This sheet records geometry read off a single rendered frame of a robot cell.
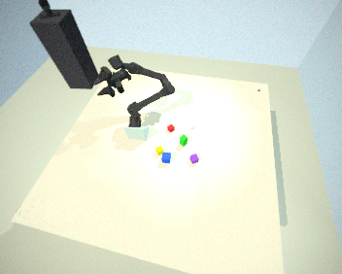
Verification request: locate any purple cube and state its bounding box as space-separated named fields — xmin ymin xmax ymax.
xmin=189 ymin=154 xmax=199 ymax=164

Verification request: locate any blue block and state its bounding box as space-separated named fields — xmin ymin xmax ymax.
xmin=161 ymin=153 xmax=171 ymax=163

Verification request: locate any yellow block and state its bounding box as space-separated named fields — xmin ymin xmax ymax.
xmin=155 ymin=146 xmax=164 ymax=155

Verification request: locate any red block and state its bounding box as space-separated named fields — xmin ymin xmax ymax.
xmin=167 ymin=124 xmax=175 ymax=133

